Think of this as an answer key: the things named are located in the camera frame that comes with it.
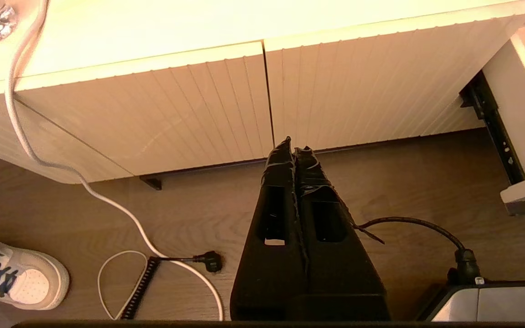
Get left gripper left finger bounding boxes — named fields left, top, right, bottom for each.
left=230, top=136, right=309, bottom=322

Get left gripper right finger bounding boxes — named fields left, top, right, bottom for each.
left=293, top=146, right=391, bottom=322

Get white pull-out drawer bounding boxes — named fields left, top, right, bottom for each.
left=484, top=17, right=525, bottom=215

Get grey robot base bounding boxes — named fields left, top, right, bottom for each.
left=415, top=280, right=525, bottom=323

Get white ribbed cabinet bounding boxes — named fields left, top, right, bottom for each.
left=0, top=0, right=525, bottom=185
left=5, top=41, right=276, bottom=183
left=264, top=0, right=525, bottom=152

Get black cabinet foot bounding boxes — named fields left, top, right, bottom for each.
left=139, top=175, right=164, bottom=190

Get white ribbed cabinet front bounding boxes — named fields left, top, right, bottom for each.
left=264, top=0, right=525, bottom=152
left=5, top=41, right=276, bottom=183

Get white sneaker dark laces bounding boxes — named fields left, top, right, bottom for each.
left=0, top=239, right=70, bottom=311

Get black coiled cable with plug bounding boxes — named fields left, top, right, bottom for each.
left=119, top=251, right=224, bottom=320

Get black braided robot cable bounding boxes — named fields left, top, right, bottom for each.
left=354, top=216, right=482, bottom=285

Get black drawer rail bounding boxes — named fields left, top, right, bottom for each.
left=459, top=71, right=525, bottom=186

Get white power cable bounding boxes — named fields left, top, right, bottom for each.
left=4, top=0, right=224, bottom=322

